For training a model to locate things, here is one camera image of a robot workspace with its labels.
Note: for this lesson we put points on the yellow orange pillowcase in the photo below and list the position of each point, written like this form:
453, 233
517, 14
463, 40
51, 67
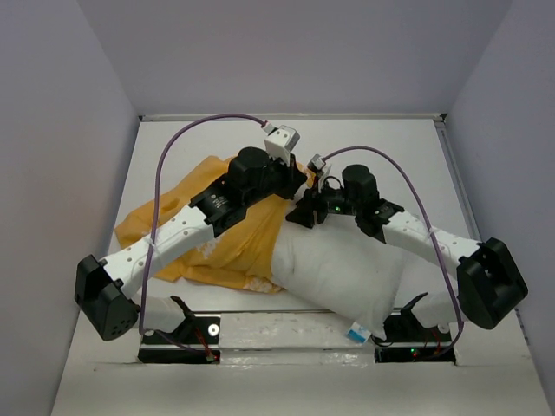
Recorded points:
241, 257

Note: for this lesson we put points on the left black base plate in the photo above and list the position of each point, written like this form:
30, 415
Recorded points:
177, 335

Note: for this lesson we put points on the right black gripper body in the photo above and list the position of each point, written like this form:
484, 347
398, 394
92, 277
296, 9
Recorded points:
337, 202

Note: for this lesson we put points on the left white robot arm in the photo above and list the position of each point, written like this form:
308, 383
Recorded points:
111, 292

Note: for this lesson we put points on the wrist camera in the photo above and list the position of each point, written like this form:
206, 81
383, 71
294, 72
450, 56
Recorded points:
280, 141
319, 170

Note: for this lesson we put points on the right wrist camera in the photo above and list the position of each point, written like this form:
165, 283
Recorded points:
319, 170

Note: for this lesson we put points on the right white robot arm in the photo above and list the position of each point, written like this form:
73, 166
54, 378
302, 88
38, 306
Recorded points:
489, 284

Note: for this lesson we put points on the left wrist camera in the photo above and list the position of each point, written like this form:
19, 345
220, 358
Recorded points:
280, 141

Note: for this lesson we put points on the white pillow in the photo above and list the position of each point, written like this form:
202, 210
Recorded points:
336, 267

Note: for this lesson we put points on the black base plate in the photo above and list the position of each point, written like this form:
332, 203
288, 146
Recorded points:
177, 335
405, 340

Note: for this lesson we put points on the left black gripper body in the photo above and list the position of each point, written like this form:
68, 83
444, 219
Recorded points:
278, 180

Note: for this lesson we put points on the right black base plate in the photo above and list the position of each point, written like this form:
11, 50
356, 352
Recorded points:
405, 340

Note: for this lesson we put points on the blue white pillow label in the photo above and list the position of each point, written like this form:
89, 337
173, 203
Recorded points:
358, 333

